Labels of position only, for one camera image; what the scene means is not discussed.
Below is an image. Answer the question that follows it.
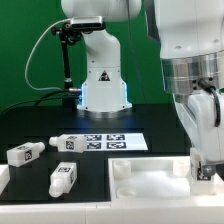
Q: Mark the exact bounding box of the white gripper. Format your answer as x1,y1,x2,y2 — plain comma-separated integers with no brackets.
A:
173,87,224,178

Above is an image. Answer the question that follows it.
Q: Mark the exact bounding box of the white square table top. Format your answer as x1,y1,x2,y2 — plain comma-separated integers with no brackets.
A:
108,156,224,200

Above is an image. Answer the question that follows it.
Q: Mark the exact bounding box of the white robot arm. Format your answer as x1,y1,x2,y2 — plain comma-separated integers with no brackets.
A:
61,0,224,177

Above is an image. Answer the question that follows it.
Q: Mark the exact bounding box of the white U-shaped fence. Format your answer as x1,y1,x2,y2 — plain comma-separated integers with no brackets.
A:
0,158,224,224

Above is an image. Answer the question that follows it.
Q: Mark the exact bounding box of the white marker sheet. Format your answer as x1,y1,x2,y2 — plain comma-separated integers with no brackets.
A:
83,133,148,151

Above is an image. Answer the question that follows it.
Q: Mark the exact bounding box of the black cable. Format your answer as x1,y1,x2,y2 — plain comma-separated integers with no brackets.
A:
0,89,81,116

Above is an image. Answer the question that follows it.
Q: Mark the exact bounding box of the black camera stand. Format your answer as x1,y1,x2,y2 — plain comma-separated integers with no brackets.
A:
51,23,82,108

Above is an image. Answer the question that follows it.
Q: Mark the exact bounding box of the grey camera on stand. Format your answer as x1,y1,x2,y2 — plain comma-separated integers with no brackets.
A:
70,16,105,31

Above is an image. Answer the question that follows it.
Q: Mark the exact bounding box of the grey camera cable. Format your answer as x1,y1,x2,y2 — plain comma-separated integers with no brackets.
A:
24,18,72,92

